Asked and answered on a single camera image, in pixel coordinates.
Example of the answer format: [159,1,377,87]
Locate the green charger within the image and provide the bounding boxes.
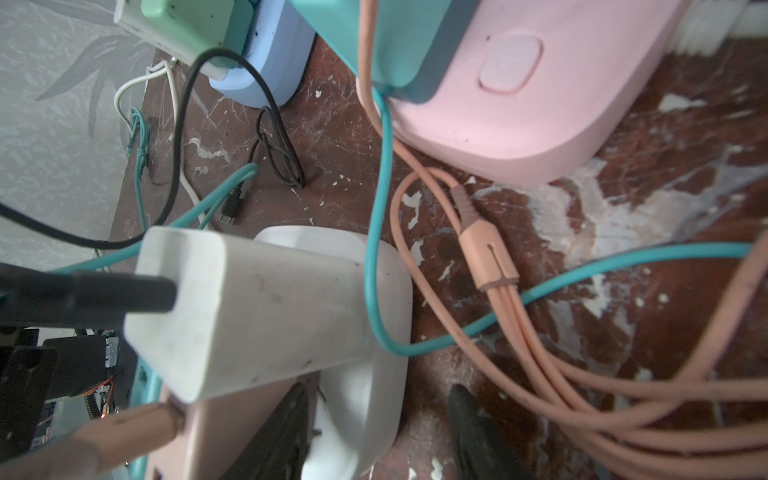
[113,0,256,66]

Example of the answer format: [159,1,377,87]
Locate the pink power strip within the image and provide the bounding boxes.
[388,1,688,186]

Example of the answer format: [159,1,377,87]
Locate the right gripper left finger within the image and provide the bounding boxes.
[221,383,309,480]

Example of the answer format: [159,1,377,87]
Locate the white charger plug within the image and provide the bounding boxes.
[124,227,374,404]

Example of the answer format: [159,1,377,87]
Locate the pink charger plug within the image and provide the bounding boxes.
[143,376,317,479]

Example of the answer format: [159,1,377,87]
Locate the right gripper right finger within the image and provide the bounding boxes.
[448,384,535,479]

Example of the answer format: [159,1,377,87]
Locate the black charging cable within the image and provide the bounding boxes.
[0,47,307,251]

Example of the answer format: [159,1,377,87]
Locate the teal charging cable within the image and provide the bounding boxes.
[50,89,754,359]

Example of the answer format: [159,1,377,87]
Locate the white power strip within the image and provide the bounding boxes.
[256,225,413,479]

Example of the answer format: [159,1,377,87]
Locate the blue power strip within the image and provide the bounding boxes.
[209,0,315,108]

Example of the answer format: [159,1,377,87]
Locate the pink charging cable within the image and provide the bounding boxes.
[356,0,768,480]

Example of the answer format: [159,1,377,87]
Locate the teal chargers on pink strip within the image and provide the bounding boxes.
[292,0,479,104]

